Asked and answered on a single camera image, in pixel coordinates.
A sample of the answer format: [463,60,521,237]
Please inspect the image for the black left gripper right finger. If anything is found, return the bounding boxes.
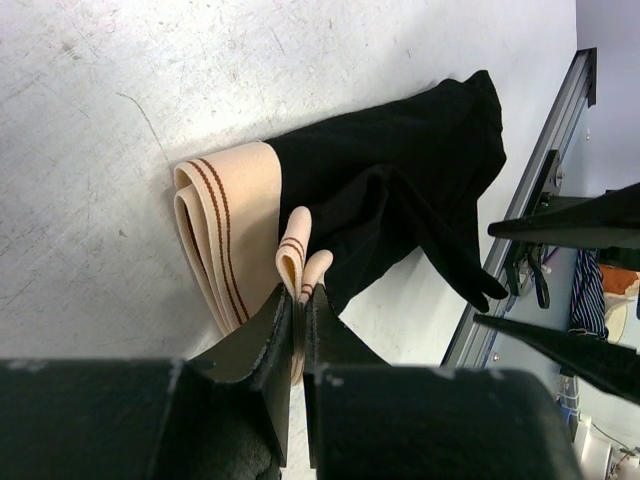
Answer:
[304,286,582,479]

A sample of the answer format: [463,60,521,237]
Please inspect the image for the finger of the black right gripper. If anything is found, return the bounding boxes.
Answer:
[474,313,639,403]
[488,184,639,249]

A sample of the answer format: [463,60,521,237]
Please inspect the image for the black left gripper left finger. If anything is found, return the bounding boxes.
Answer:
[1,286,292,479]

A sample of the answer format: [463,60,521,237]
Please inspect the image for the black underwear with beige waistband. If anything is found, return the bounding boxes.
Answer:
[172,69,510,386]

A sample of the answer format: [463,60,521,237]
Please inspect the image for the striped cloth bundle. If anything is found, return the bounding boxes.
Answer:
[569,250,608,340]

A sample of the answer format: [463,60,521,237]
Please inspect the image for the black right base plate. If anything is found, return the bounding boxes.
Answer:
[503,149,563,309]

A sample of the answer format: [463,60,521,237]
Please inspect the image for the aluminium frame rail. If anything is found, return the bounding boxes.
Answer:
[441,47,598,367]

